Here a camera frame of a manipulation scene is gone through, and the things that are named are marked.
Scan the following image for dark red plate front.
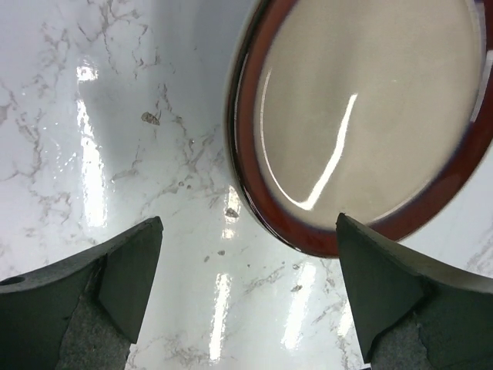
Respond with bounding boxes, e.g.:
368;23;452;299
225;1;492;257

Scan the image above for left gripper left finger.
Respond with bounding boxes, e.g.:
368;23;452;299
1;217;163;369

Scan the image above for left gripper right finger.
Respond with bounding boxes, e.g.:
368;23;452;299
336;214;492;369

